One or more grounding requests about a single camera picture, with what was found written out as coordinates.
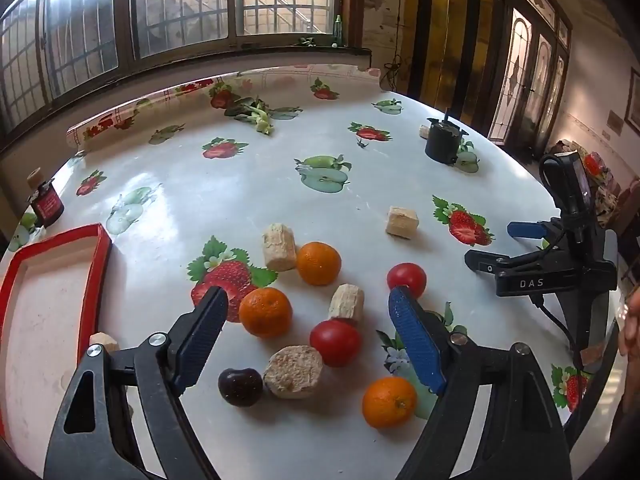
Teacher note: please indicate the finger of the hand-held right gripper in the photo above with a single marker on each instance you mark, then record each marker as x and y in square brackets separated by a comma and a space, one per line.
[487, 261]
[525, 230]

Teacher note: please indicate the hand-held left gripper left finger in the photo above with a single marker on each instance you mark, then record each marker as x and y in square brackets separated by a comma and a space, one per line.
[200, 340]

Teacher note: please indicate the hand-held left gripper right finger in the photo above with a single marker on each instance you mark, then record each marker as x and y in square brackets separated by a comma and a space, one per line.
[415, 340]

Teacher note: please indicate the dark purple plum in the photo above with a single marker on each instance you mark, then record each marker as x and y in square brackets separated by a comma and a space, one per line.
[240, 386]

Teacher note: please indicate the red tomato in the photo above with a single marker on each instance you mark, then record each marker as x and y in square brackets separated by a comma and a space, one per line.
[407, 276]
[335, 342]

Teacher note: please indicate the orange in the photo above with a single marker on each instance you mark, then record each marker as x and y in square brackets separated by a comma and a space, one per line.
[318, 263]
[265, 312]
[389, 402]

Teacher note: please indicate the beige blocky dried chunk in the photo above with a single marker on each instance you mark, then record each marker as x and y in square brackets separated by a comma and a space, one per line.
[401, 221]

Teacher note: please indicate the large round beige dried chunk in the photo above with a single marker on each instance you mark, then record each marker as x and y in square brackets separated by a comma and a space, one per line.
[292, 371]

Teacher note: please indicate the red rimmed white tray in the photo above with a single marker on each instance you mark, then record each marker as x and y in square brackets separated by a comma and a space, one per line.
[45, 310]

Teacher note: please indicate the person's right hand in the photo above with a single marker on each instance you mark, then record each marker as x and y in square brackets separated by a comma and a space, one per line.
[631, 322]

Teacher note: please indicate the small beige dried chunk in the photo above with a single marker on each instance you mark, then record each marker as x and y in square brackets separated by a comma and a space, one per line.
[346, 302]

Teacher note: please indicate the pile of colourful clutter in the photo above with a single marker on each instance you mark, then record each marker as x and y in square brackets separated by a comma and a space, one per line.
[597, 170]

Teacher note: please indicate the beige faceted dried chunk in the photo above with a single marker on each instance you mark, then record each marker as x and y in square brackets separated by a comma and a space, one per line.
[105, 342]

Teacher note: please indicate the black can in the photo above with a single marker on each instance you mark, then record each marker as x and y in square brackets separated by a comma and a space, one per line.
[442, 142]

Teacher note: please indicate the beige cylindrical dried chunk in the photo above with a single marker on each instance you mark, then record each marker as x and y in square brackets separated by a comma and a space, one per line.
[279, 247]

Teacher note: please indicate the tiny beige chunk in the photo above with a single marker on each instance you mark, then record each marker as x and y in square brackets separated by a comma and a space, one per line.
[424, 131]

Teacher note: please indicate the strawberry and apple print tablecloth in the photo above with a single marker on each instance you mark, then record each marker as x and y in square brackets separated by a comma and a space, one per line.
[250, 195]

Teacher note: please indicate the stained glass wooden door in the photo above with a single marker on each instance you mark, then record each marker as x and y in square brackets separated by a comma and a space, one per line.
[520, 60]

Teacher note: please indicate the black jar with red label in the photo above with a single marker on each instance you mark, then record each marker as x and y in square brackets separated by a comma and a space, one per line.
[47, 206]

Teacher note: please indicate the yellow and black striped panel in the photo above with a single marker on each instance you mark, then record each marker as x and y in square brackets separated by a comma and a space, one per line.
[450, 35]

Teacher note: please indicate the green leafy vegetable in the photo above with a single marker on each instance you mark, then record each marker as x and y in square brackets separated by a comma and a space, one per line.
[257, 117]

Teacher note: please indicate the brown cork stopper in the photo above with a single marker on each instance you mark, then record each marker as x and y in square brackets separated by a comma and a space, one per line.
[35, 177]

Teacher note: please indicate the green bottle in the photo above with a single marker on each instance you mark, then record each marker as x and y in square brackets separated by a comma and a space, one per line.
[338, 29]

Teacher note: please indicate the wooden framed window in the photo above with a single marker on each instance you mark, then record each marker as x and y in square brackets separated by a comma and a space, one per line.
[125, 10]

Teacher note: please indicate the framed wall picture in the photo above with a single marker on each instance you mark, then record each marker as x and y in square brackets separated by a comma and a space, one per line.
[634, 100]

